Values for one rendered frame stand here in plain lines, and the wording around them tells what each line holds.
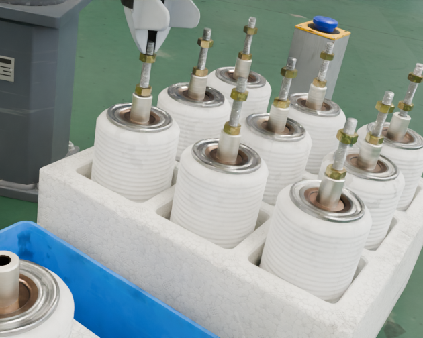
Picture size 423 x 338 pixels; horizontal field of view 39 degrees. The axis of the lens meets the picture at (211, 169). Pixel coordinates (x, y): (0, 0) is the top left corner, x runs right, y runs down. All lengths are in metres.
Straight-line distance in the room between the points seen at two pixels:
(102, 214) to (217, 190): 0.14
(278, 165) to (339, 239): 0.17
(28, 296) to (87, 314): 0.29
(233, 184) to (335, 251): 0.12
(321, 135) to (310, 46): 0.21
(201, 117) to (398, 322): 0.41
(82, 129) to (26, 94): 0.33
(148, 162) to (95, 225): 0.09
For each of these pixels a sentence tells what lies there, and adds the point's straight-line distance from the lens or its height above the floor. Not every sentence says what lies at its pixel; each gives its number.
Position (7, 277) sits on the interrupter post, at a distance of 0.41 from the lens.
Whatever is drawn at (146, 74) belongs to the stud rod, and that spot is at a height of 0.31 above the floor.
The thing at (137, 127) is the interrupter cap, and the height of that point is 0.25.
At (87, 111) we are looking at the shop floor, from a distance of 1.32.
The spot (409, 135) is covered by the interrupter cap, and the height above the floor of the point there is 0.25.
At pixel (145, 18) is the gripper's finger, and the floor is 0.37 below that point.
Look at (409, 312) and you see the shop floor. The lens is 0.94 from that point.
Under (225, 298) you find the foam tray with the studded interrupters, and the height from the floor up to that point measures 0.14.
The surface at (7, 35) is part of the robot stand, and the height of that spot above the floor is 0.26.
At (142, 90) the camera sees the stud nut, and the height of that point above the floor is 0.29.
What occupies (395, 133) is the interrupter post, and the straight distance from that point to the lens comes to 0.81.
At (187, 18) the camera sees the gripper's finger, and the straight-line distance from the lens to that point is 0.65.
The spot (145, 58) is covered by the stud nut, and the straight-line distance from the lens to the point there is 0.66.
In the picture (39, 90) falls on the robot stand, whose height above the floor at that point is 0.18.
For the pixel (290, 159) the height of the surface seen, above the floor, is 0.23.
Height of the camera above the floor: 0.53
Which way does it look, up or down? 28 degrees down
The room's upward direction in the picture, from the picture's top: 11 degrees clockwise
